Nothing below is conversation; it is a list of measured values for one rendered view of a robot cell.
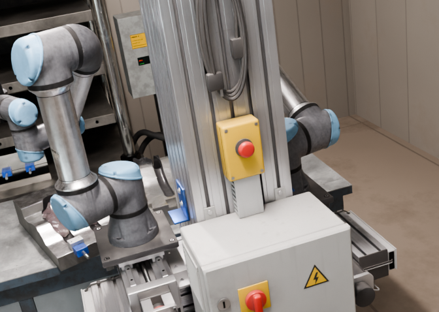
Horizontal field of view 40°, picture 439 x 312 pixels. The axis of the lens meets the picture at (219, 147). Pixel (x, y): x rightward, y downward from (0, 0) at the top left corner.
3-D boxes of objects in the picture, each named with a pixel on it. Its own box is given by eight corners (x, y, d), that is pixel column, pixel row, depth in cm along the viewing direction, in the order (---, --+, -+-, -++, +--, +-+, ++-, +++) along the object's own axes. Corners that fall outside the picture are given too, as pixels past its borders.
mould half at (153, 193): (198, 217, 234) (193, 187, 229) (133, 235, 229) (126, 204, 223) (170, 171, 279) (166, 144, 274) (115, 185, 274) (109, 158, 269)
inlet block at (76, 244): (97, 262, 210) (93, 248, 207) (83, 267, 207) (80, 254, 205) (83, 247, 220) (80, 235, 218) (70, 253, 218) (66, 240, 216)
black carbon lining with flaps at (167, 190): (177, 200, 236) (173, 177, 232) (137, 210, 232) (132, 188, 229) (159, 168, 267) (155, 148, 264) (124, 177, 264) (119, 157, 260)
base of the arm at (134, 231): (163, 238, 176) (157, 209, 172) (112, 253, 172) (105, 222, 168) (153, 217, 189) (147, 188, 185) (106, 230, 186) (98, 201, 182)
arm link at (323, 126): (301, 164, 190) (217, 50, 216) (338, 150, 197) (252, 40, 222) (312, 141, 181) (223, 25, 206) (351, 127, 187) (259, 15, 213)
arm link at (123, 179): (155, 202, 176) (147, 160, 171) (117, 221, 168) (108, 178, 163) (132, 192, 185) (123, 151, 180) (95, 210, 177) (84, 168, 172)
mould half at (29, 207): (127, 242, 225) (121, 216, 221) (61, 271, 212) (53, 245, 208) (77, 200, 264) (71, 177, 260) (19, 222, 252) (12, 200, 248)
